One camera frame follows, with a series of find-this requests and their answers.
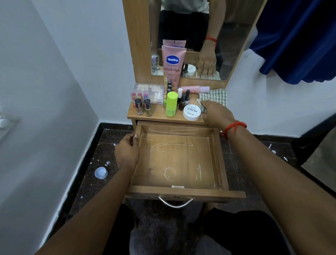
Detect person's left hand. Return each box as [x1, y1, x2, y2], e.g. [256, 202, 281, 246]
[114, 133, 140, 172]

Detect person's right hand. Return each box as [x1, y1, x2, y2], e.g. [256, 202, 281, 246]
[200, 100, 238, 131]

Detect green checked cloth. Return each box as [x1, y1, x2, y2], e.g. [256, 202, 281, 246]
[197, 88, 228, 108]

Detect wooden drawer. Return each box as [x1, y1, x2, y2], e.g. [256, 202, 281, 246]
[125, 121, 246, 203]

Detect person's right forearm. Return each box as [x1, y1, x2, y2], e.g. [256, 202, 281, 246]
[223, 123, 336, 255]

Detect person's left forearm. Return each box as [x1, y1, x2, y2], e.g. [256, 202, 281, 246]
[34, 165, 137, 255]

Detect white round jar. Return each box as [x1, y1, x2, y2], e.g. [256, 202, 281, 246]
[183, 104, 202, 121]

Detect small pink tube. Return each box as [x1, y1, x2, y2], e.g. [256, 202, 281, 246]
[180, 86, 210, 94]

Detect clear nail polish bottle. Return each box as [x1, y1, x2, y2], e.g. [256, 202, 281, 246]
[143, 99, 153, 117]
[134, 98, 144, 116]

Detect lime green bottle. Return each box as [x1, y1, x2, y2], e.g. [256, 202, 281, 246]
[165, 91, 178, 117]

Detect clear plastic box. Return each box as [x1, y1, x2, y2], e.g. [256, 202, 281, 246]
[134, 83, 165, 106]

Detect light blue plastic cap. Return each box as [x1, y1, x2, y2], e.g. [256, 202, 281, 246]
[94, 167, 108, 180]

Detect pink lotion tube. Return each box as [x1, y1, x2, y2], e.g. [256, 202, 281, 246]
[161, 45, 187, 90]

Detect mirror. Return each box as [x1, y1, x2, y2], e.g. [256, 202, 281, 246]
[148, 0, 265, 81]

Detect wooden dressing table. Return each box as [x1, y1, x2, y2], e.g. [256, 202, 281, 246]
[122, 0, 268, 211]

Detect blue curtain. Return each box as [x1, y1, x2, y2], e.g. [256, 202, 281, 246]
[249, 0, 336, 85]

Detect black shorts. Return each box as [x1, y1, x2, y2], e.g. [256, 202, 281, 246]
[102, 204, 289, 255]

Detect red thread bracelet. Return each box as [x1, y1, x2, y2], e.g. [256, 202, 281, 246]
[221, 120, 248, 140]

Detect metal drawer handle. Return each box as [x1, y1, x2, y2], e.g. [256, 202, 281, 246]
[157, 196, 194, 209]

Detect white wall switch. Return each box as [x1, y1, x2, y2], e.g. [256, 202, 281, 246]
[0, 110, 19, 140]

